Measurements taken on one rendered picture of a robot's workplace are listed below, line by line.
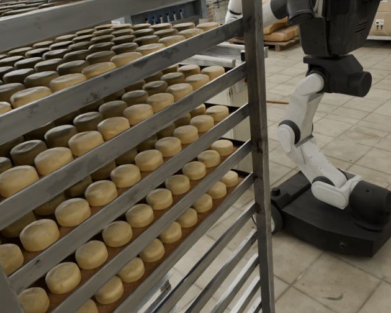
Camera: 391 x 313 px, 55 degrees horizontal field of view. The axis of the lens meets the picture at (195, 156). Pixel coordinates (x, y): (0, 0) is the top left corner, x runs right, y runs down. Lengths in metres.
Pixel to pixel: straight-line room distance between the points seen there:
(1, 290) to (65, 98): 0.23
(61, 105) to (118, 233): 0.27
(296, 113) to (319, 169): 0.32
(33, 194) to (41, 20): 0.20
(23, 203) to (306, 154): 1.75
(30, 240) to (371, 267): 1.78
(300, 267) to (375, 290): 0.35
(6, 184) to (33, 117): 0.10
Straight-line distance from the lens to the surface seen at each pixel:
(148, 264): 0.75
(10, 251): 0.56
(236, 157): 0.84
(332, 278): 2.02
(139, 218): 0.68
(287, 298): 1.92
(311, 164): 2.09
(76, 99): 0.50
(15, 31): 0.45
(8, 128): 0.45
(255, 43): 0.79
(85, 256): 0.64
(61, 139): 0.61
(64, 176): 0.50
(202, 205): 0.84
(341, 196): 2.01
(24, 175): 0.52
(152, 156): 0.67
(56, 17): 0.48
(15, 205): 0.48
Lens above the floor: 1.46
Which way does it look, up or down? 28 degrees down
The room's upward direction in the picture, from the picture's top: 8 degrees counter-clockwise
